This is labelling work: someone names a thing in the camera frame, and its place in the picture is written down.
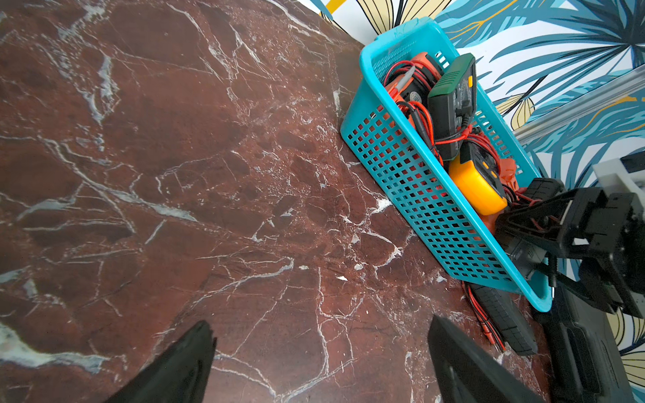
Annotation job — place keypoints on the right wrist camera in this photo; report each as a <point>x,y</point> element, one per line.
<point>624,175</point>

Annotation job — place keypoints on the orange multimeter face down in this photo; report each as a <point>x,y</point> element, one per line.
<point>508,178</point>

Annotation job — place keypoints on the black plastic tool case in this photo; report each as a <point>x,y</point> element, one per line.
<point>585,359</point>

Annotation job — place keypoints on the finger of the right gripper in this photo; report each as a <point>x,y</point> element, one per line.
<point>541,207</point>
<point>557,240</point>

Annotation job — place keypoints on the orange multimeter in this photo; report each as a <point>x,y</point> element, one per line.
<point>412,80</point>

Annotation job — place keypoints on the small black multimeter with leads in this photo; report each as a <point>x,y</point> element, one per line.
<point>527,256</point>

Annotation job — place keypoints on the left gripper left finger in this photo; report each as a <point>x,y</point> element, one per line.
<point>180,374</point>

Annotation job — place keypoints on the right aluminium corner post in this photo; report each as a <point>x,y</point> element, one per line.
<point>594,101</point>

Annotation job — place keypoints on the yellow multimeter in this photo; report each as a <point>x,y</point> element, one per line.
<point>475,172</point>

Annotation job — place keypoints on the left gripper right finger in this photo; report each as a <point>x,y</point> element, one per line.
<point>466,373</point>

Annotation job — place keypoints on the teal plastic basket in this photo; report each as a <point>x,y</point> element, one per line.
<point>388,146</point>

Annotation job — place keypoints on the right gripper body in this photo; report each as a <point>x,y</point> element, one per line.
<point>606,235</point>

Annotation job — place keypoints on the green black dial multimeter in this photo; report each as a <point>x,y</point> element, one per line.
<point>452,104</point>

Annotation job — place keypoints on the black multimeter under basket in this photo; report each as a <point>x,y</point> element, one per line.
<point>501,320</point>

